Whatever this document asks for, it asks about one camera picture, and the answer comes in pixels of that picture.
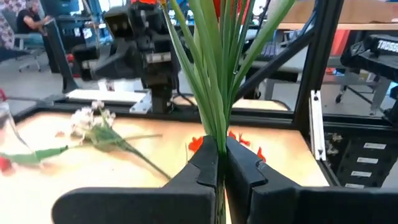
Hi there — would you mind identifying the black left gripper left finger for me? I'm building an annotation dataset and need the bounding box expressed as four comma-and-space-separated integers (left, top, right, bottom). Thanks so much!
52, 135, 220, 224

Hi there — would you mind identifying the white purple patterned cloth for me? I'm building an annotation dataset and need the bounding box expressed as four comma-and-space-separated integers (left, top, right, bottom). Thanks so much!
0, 0, 27, 50

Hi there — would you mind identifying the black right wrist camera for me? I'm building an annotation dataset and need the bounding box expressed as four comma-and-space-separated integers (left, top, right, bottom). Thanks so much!
104, 6, 135, 40

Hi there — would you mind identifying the black table frame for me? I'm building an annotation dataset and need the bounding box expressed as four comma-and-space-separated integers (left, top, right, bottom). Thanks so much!
12, 0, 398, 190

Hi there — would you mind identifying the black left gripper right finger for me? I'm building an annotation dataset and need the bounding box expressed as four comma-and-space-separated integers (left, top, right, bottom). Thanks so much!
224, 136, 398, 224

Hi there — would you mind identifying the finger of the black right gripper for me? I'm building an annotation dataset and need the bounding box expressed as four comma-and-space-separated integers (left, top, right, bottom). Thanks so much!
72, 43, 101, 82

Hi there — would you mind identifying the black Trossen robot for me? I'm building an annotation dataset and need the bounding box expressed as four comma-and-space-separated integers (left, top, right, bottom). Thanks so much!
340, 33, 398, 85

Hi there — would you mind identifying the grey office chair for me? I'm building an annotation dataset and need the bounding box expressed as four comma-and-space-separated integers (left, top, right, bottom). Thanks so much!
12, 30, 46, 73

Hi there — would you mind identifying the grey rolling table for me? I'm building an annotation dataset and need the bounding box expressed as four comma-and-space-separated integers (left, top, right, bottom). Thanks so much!
245, 46, 392, 116

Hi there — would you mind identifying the person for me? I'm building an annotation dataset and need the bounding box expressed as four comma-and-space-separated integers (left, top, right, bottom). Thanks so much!
16, 0, 52, 35

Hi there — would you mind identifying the black crate with labels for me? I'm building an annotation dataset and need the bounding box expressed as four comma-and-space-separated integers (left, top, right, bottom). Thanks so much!
325, 133, 398, 190

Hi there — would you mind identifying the wooden workbench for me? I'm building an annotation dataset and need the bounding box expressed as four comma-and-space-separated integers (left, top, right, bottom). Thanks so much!
267, 0, 398, 32

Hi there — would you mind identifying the red flower bunch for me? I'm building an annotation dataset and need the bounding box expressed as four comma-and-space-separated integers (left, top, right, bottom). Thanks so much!
188, 129, 267, 163
160, 0, 297, 224

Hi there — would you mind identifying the red tulip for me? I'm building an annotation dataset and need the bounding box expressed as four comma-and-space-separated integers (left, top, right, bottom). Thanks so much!
0, 133, 163, 175

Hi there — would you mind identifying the pale blue flower bunch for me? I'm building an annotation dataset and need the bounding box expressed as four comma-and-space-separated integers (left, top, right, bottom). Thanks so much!
68, 99, 172, 181

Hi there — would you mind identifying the silver frame bracket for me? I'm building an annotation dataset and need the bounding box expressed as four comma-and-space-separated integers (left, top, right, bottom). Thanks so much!
308, 90, 327, 162

